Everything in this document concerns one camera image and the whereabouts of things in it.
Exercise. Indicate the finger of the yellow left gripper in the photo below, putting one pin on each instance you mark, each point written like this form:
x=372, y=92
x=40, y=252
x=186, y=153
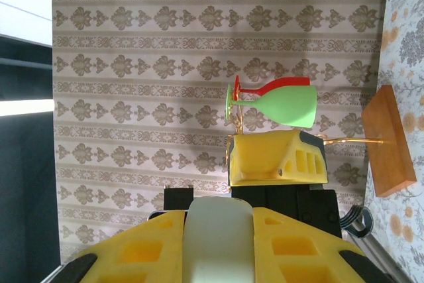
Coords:
x=265, y=157

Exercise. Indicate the pale green earbud charging case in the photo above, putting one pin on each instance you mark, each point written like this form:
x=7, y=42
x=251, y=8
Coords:
x=218, y=240

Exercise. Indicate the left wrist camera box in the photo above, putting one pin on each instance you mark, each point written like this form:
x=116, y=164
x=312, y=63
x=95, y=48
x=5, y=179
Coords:
x=179, y=198

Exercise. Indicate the floral patterned table cover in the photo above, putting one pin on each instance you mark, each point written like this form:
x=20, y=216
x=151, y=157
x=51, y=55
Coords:
x=407, y=47

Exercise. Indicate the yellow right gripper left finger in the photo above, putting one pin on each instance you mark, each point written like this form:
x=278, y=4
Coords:
x=132, y=256

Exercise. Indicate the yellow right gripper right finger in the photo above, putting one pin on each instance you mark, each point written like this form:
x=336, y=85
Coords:
x=298, y=253

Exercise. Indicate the green wine glass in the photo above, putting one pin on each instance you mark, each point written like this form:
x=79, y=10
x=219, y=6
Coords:
x=291, y=107

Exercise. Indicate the red wine glass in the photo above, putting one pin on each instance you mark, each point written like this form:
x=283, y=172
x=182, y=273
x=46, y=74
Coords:
x=291, y=81

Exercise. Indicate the aluminium table side rail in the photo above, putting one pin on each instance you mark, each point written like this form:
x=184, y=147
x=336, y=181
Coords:
x=381, y=258

